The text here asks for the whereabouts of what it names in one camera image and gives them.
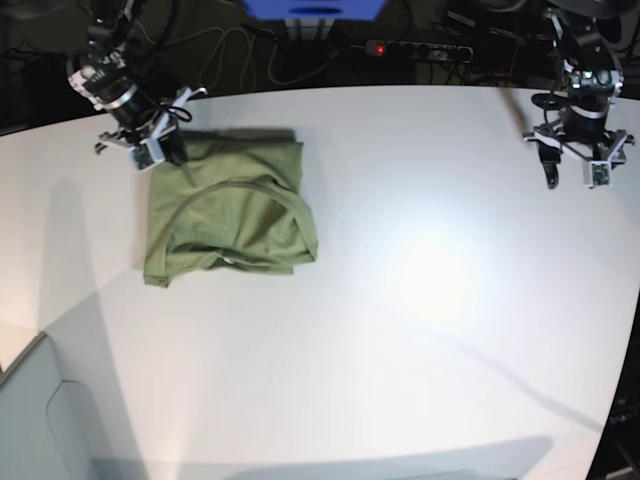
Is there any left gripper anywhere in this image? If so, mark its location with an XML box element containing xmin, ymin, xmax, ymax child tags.
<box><xmin>522</xmin><ymin>102</ymin><xmax>636</xmax><ymax>189</ymax></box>

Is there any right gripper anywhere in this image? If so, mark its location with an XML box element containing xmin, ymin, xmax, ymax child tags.
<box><xmin>94</xmin><ymin>84</ymin><xmax>208</xmax><ymax>166</ymax></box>

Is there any green T-shirt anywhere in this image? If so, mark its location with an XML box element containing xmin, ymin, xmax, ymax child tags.
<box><xmin>143</xmin><ymin>132</ymin><xmax>319</xmax><ymax>288</ymax></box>

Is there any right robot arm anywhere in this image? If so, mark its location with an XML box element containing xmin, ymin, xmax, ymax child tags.
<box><xmin>66</xmin><ymin>1</ymin><xmax>207</xmax><ymax>171</ymax></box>

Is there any black power strip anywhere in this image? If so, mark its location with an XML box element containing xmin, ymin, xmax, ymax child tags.
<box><xmin>364</xmin><ymin>40</ymin><xmax>474</xmax><ymax>64</ymax></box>

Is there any blue box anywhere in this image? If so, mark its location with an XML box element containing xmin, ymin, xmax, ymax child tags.
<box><xmin>243</xmin><ymin>0</ymin><xmax>385</xmax><ymax>21</ymax></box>

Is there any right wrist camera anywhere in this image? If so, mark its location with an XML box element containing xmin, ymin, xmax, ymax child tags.
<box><xmin>128</xmin><ymin>139</ymin><xmax>166</xmax><ymax>172</ymax></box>

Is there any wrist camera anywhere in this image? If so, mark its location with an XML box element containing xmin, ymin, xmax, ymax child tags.
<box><xmin>583</xmin><ymin>160</ymin><xmax>612</xmax><ymax>189</ymax></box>
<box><xmin>128</xmin><ymin>139</ymin><xmax>166</xmax><ymax>172</ymax></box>

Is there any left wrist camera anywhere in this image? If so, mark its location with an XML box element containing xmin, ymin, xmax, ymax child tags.
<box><xmin>583</xmin><ymin>160</ymin><xmax>612</xmax><ymax>189</ymax></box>

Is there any white cable behind table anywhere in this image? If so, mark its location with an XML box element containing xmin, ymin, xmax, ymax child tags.
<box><xmin>149</xmin><ymin>9</ymin><xmax>351</xmax><ymax>91</ymax></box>

